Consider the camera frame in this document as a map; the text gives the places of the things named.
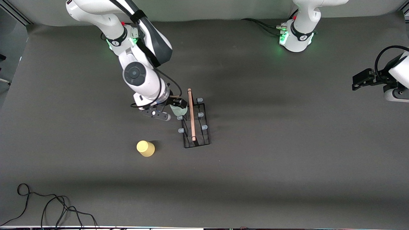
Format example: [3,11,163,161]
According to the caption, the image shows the pale green plastic cup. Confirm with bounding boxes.
[169,104,189,118]

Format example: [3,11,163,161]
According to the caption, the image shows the black wire cup holder rack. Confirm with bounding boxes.
[177,88,212,149]

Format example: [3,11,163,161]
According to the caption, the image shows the yellow plastic cup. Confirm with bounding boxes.
[136,140,156,157]

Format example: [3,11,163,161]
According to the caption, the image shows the dark grey table cloth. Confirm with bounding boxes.
[0,13,409,228]

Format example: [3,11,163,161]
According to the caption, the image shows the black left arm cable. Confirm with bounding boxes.
[374,45,409,81]

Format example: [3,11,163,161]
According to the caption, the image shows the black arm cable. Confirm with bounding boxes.
[374,45,409,81]
[109,0,181,110]

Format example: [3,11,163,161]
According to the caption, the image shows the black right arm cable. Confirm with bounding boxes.
[109,0,181,110]

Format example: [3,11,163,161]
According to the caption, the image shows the black left arm base cables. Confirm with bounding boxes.
[241,10,299,37]

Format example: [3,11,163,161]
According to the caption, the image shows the thin loose black cable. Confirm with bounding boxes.
[0,183,99,230]

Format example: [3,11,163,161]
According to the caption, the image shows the black metal frame rail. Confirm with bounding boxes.
[0,0,33,26]

